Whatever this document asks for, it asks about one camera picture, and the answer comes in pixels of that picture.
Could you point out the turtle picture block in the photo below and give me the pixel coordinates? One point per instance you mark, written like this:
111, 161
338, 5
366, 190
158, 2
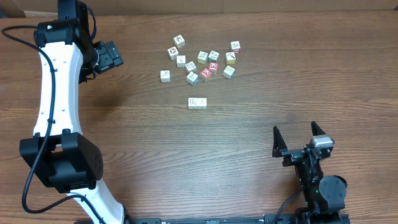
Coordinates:
202, 57

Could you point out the giraffe picture block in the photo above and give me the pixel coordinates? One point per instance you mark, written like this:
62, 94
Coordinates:
202, 103

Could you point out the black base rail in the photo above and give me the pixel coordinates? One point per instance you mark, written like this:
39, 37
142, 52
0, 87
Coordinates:
266, 219

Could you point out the upper red letter block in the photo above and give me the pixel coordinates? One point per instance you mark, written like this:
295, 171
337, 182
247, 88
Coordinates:
213, 67

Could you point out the snail picture block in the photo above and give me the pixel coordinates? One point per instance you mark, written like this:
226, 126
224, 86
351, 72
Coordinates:
190, 67

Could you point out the hammer picture yellow block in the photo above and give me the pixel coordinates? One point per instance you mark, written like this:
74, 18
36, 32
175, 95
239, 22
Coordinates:
230, 58

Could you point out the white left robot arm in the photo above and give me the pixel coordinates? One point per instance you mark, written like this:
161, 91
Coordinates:
58, 153

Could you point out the soccer ball picture block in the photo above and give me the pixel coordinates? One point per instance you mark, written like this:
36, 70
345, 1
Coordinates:
173, 53

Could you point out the blue sided picture block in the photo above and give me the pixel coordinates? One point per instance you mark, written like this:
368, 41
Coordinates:
192, 78

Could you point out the red letter block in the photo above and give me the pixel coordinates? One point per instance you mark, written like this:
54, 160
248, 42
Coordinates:
213, 67
206, 74

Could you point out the ice cream picture block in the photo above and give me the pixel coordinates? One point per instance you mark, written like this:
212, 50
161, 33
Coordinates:
181, 61

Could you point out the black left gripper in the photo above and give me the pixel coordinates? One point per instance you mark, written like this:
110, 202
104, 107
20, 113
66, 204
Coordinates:
111, 56

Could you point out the green sided picture block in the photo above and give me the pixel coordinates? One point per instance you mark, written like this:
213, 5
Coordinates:
165, 76

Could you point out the tree picture red block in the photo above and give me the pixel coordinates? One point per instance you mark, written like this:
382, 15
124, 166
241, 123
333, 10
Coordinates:
235, 46

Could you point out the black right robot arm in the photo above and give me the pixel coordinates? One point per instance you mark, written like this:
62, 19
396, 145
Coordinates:
324, 195

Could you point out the pretzel picture block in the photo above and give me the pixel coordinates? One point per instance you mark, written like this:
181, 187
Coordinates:
229, 72

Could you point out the face picture block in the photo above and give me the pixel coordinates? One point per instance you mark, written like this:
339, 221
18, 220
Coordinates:
179, 41

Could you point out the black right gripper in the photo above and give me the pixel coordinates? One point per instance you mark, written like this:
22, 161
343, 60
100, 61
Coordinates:
293, 155

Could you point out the lower red letter block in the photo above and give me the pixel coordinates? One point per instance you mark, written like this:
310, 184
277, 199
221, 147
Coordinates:
206, 74

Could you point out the line drawing wooden block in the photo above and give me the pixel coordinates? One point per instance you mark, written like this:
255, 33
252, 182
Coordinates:
192, 103

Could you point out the dog picture green block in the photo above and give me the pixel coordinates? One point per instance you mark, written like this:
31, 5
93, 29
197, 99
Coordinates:
213, 56

